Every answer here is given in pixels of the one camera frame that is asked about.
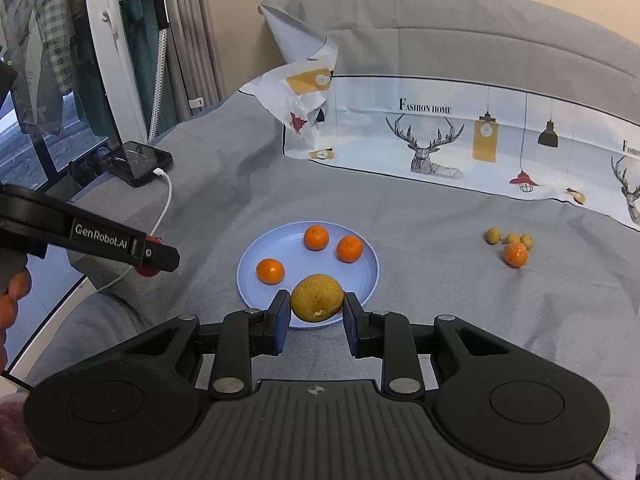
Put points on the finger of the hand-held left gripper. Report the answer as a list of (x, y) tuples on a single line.
[(162, 257)]

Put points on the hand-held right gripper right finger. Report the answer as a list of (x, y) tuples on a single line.
[(354, 325)]

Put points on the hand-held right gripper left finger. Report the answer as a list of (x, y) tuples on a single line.
[(280, 320)]

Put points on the red cherry tomato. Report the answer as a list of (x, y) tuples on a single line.
[(147, 271)]

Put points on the large yellow-green citrus fruit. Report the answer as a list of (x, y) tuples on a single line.
[(317, 297)]

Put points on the small orange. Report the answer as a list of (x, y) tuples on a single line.
[(270, 270), (349, 248), (316, 237)]

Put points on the blue plate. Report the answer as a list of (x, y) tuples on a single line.
[(300, 260)]

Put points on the yellow-green longan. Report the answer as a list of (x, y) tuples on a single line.
[(492, 235), (526, 241), (512, 239)]

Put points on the plastic-wrapped orange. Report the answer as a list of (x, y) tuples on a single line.
[(515, 254)]

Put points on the person's left hand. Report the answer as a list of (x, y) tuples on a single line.
[(20, 285)]

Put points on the black phone holder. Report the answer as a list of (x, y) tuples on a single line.
[(82, 170)]

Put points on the grey bed sheet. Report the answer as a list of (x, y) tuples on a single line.
[(425, 285)]

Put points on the black smartphone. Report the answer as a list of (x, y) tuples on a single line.
[(135, 162)]

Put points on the white curtain clip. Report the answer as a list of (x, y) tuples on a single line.
[(196, 102)]

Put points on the printed white pillow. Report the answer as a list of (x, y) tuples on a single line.
[(375, 135)]

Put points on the plaid shirt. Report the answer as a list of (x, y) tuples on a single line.
[(45, 35)]

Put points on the pink fuzzy cloth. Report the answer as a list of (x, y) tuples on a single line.
[(12, 430)]

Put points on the grey curtain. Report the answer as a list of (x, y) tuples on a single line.
[(200, 50)]

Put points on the grey quilt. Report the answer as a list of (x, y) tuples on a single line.
[(475, 35)]

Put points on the white window frame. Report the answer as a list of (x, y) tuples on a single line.
[(105, 60)]

